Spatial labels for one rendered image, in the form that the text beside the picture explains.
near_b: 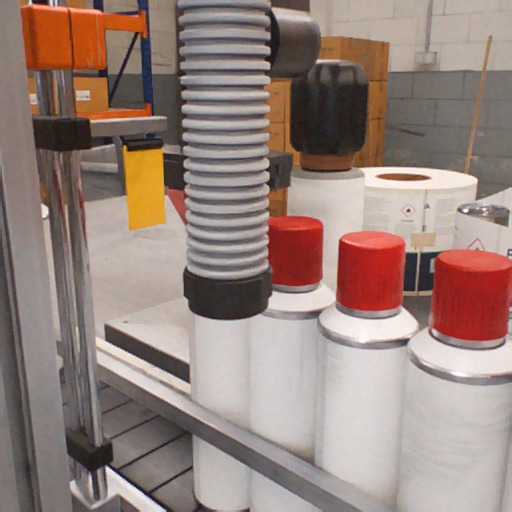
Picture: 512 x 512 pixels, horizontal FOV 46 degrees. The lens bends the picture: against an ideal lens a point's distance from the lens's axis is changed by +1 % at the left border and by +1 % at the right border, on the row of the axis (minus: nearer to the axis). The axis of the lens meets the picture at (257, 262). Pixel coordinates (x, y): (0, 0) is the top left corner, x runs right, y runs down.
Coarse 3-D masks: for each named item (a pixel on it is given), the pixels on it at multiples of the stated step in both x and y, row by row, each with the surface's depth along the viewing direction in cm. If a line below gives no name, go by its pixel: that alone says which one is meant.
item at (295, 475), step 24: (120, 384) 43; (144, 384) 41; (168, 408) 39; (192, 408) 38; (192, 432) 38; (216, 432) 36; (240, 432) 36; (240, 456) 35; (264, 456) 34; (288, 456) 33; (288, 480) 33; (312, 480) 31; (336, 480) 31; (312, 504) 32; (336, 504) 30; (360, 504) 30; (384, 504) 30
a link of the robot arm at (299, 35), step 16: (272, 0) 45; (288, 0) 47; (304, 0) 49; (272, 16) 45; (288, 16) 46; (304, 16) 48; (272, 32) 46; (288, 32) 46; (304, 32) 48; (320, 32) 49; (272, 48) 46; (288, 48) 46; (304, 48) 48; (320, 48) 50; (272, 64) 46; (288, 64) 48; (304, 64) 49
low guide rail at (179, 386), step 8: (96, 336) 60; (96, 344) 59; (104, 344) 59; (104, 352) 58; (112, 352) 57; (120, 352) 57; (120, 360) 56; (128, 360) 55; (136, 360) 55; (136, 368) 54; (144, 368) 54; (152, 368) 54; (152, 376) 53; (160, 376) 52; (168, 376) 52; (168, 384) 51; (176, 384) 51; (184, 384) 51; (176, 392) 51; (184, 392) 50
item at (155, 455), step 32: (64, 384) 58; (64, 416) 53; (128, 416) 53; (160, 416) 53; (128, 448) 48; (160, 448) 48; (192, 448) 48; (128, 480) 45; (160, 480) 44; (192, 480) 44
